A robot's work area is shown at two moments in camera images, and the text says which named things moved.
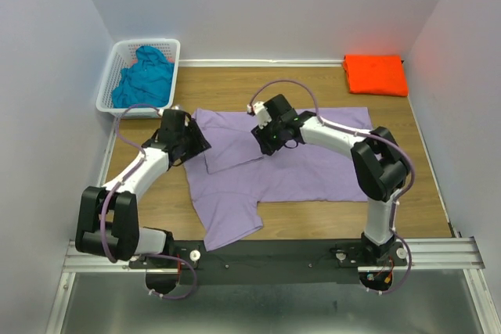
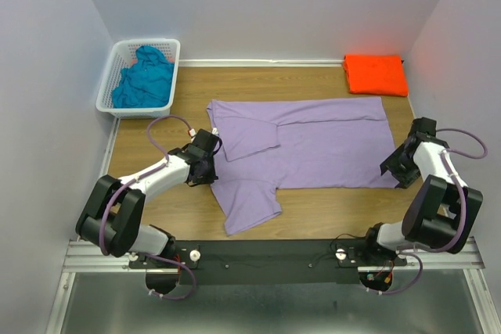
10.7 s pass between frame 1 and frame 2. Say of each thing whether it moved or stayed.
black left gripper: moved
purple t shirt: moved
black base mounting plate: stayed
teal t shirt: stayed
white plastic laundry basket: stayed
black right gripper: moved
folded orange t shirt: stayed
